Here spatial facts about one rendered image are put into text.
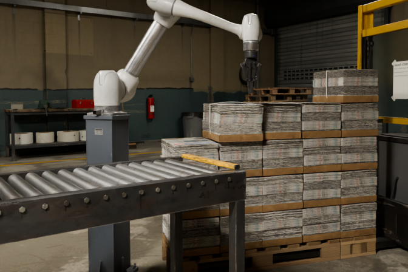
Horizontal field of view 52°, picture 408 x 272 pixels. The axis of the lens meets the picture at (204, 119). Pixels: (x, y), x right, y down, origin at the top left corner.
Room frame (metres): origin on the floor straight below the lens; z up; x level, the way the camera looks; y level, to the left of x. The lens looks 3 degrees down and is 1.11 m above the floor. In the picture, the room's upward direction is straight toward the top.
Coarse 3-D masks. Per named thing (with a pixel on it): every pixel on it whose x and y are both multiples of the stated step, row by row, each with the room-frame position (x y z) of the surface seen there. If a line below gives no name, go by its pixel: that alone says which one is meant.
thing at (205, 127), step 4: (204, 104) 2.83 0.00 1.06; (208, 104) 2.72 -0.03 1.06; (204, 108) 2.83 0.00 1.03; (208, 108) 2.73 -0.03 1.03; (204, 112) 2.82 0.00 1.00; (208, 112) 2.71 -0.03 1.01; (208, 116) 2.72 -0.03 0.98; (204, 120) 2.83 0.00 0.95; (208, 120) 2.74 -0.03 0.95; (204, 124) 2.80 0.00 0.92; (208, 124) 2.71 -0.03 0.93; (204, 128) 2.81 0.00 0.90; (208, 128) 2.70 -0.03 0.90
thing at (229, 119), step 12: (216, 108) 2.56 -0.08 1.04; (228, 108) 2.50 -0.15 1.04; (240, 108) 2.52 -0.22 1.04; (252, 108) 2.54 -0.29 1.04; (216, 120) 2.55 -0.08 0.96; (228, 120) 2.51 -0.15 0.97; (240, 120) 2.53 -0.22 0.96; (252, 120) 2.55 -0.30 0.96; (216, 132) 2.55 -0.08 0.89; (228, 132) 2.51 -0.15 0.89; (240, 132) 2.53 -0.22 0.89; (252, 132) 2.55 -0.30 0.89
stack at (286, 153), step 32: (192, 160) 2.48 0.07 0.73; (224, 160) 2.55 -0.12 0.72; (256, 160) 2.60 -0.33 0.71; (288, 160) 2.67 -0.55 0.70; (320, 160) 2.74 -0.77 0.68; (256, 192) 2.60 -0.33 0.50; (288, 192) 2.67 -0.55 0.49; (320, 192) 2.74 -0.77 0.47; (192, 224) 2.49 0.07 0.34; (224, 224) 2.54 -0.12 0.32; (256, 224) 2.61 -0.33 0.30; (288, 224) 2.67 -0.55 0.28; (320, 224) 2.74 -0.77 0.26; (192, 256) 2.84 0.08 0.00; (224, 256) 2.54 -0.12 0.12; (256, 256) 2.60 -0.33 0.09; (320, 256) 2.76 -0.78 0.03
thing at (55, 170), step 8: (136, 160) 2.02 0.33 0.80; (144, 160) 2.02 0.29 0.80; (152, 160) 2.03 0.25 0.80; (56, 168) 1.80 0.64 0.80; (64, 168) 1.80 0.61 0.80; (72, 168) 1.81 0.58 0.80; (0, 176) 1.65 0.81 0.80; (8, 176) 1.67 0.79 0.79; (24, 176) 1.70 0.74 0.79; (40, 176) 1.73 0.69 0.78
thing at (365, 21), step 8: (360, 8) 3.45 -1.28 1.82; (360, 16) 3.45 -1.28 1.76; (368, 16) 3.47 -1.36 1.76; (360, 24) 3.44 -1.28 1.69; (368, 24) 3.47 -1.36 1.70; (360, 32) 3.44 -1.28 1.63; (360, 40) 3.44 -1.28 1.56; (360, 48) 3.44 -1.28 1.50; (368, 48) 3.41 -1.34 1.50; (360, 56) 3.44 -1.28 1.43; (368, 56) 3.41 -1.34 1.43; (360, 64) 3.44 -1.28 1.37; (368, 64) 3.41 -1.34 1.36
